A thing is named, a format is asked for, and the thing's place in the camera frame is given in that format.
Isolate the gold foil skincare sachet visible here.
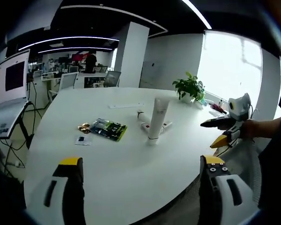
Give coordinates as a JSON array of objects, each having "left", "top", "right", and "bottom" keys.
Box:
[{"left": 77, "top": 122, "right": 92, "bottom": 134}]

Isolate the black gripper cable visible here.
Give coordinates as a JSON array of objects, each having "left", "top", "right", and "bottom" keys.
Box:
[{"left": 216, "top": 140, "right": 237, "bottom": 158}]

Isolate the black laptop cable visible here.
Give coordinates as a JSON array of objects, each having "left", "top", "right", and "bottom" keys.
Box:
[{"left": 25, "top": 81, "right": 42, "bottom": 118}]

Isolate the green potted plant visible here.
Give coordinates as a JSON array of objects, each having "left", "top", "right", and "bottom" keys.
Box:
[{"left": 172, "top": 71, "right": 206, "bottom": 104}]

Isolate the dark grey office chair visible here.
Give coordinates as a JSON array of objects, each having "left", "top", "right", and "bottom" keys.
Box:
[{"left": 104, "top": 70, "right": 122, "bottom": 88}]

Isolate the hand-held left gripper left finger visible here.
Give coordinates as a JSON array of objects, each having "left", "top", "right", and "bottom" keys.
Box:
[{"left": 35, "top": 156, "right": 86, "bottom": 225}]

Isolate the dark green skincare sachet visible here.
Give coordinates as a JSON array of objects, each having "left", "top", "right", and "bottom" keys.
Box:
[{"left": 90, "top": 118, "right": 128, "bottom": 143}]

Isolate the light grey mesh chair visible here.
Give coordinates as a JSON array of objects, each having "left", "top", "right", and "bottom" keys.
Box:
[{"left": 215, "top": 138, "right": 263, "bottom": 207}]

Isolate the white red-collared skincare bottle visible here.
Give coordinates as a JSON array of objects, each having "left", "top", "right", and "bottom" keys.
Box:
[{"left": 162, "top": 120, "right": 174, "bottom": 134}]

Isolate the black laptop stand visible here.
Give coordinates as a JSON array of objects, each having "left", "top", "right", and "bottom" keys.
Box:
[{"left": 20, "top": 100, "right": 36, "bottom": 150}]

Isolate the black floor cable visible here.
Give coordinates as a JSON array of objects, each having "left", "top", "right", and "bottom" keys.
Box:
[{"left": 3, "top": 138, "right": 26, "bottom": 169}]

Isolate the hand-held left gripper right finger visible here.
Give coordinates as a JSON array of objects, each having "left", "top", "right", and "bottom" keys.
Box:
[{"left": 199, "top": 154, "right": 255, "bottom": 225}]

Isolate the tall white skincare tube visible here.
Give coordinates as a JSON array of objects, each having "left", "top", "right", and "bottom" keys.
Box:
[{"left": 147, "top": 97, "right": 170, "bottom": 146}]

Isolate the red windowsill object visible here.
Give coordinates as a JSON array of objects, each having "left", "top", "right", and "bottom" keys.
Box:
[{"left": 210, "top": 104, "right": 225, "bottom": 113}]

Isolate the ceiling light strip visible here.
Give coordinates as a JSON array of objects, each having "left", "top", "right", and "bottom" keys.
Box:
[{"left": 181, "top": 0, "right": 211, "bottom": 30}]

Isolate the clear blue-square skincare sachet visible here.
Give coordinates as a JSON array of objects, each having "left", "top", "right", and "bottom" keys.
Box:
[{"left": 74, "top": 135, "right": 94, "bottom": 146}]

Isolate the clear pump skincare bottle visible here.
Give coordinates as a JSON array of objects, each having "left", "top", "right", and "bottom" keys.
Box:
[{"left": 137, "top": 111, "right": 151, "bottom": 125}]

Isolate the white mesh office chair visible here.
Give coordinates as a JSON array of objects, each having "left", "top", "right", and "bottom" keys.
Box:
[{"left": 59, "top": 71, "right": 80, "bottom": 89}]

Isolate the white laptop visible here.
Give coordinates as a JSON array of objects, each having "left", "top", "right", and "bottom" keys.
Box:
[{"left": 0, "top": 48, "right": 31, "bottom": 138}]

